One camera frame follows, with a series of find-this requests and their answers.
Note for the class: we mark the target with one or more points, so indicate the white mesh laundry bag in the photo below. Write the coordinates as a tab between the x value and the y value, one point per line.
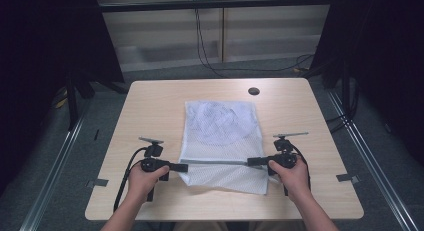
223	147

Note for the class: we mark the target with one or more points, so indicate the aluminium floor rail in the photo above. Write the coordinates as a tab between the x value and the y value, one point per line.
373	164
53	177

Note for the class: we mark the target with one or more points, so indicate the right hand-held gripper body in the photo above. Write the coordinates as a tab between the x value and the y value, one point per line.
285	156

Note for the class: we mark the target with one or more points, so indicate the black metal stand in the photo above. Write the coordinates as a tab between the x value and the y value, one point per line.
72	104

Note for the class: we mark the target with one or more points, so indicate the black curtain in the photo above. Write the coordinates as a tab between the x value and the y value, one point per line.
390	64
40	74

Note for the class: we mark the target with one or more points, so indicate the person's left hand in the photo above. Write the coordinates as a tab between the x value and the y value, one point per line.
145	184

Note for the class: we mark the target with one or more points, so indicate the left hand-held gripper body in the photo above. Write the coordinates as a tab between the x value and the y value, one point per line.
153	164

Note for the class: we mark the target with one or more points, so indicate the person's right hand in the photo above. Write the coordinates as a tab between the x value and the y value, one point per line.
293	181

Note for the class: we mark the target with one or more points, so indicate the white garment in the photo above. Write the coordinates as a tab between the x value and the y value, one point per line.
221	122

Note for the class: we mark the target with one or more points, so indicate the grey tape strip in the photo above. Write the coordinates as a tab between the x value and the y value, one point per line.
97	183
346	178

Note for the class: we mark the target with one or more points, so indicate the black horizontal bar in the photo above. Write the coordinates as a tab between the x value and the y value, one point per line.
213	5

